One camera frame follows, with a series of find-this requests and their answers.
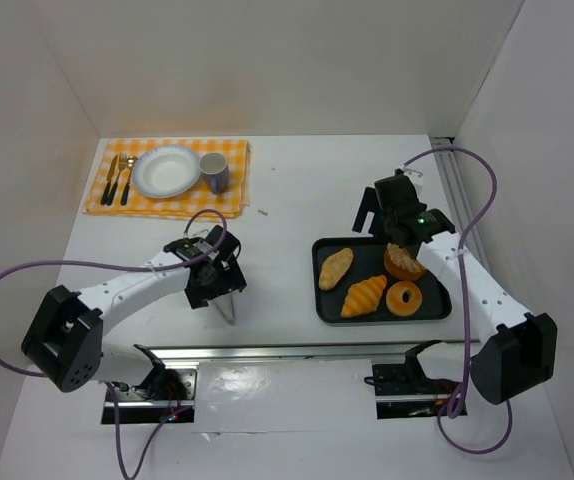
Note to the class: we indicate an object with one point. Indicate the ring donut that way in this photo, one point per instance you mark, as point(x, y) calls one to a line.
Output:
point(404, 298)

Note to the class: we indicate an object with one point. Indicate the purple mug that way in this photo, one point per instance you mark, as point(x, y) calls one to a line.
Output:
point(215, 172)

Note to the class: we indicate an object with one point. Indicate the aluminium rail front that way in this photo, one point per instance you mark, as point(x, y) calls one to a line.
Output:
point(268, 353)

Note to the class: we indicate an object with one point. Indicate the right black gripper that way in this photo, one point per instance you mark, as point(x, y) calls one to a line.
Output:
point(368, 210)

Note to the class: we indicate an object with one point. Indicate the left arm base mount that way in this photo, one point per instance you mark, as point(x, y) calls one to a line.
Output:
point(173, 401)

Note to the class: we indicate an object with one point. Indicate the sugared round pastry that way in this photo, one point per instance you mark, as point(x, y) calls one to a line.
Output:
point(400, 264)

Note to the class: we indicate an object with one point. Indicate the croissant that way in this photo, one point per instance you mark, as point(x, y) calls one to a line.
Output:
point(364, 297)

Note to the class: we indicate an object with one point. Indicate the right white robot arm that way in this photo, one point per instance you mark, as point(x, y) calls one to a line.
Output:
point(518, 347)

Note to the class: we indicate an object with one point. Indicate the aluminium rail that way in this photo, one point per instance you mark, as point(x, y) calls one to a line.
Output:
point(268, 353)
point(451, 177)

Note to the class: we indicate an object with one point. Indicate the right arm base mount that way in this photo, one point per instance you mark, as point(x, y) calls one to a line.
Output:
point(400, 395)

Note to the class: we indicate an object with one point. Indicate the knife with dark handle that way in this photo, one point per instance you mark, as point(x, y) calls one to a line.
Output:
point(109, 177)

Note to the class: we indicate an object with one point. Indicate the black tray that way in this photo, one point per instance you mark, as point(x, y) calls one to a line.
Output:
point(368, 262)

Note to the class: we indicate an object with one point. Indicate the oblong bread roll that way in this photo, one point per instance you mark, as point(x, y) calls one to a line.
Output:
point(334, 268)

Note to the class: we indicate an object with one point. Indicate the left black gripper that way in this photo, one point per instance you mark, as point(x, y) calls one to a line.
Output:
point(229, 286)

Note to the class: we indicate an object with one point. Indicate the yellow checkered cloth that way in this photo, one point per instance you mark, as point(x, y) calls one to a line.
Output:
point(230, 203)

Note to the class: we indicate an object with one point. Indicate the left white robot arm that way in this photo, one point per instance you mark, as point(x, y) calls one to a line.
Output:
point(66, 339)

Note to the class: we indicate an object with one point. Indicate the metal tongs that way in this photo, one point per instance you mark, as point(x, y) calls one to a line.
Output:
point(225, 304)

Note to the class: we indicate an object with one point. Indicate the aluminium rail right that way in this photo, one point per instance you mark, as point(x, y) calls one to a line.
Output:
point(451, 177)

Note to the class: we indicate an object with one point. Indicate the white paper plate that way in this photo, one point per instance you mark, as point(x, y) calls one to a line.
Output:
point(166, 171)

